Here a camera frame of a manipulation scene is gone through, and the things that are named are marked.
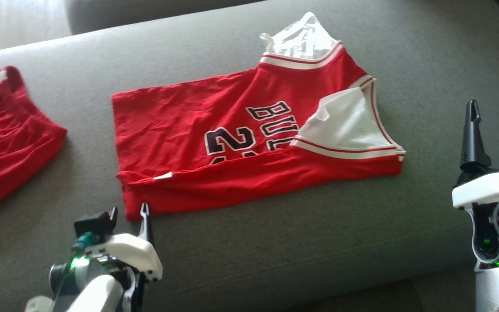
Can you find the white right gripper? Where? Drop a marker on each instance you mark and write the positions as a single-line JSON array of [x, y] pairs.
[[487, 190]]

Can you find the grey and yellow sofa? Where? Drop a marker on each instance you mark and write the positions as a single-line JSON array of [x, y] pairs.
[[275, 260]]

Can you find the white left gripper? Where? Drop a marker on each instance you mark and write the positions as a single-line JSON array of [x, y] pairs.
[[132, 253]]

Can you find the red basketball shorts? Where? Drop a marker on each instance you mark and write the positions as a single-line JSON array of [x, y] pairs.
[[7, 138]]

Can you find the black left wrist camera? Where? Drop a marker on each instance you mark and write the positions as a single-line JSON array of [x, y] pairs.
[[91, 225]]

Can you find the red white basketball jersey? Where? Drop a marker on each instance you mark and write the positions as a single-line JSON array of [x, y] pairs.
[[232, 108]]

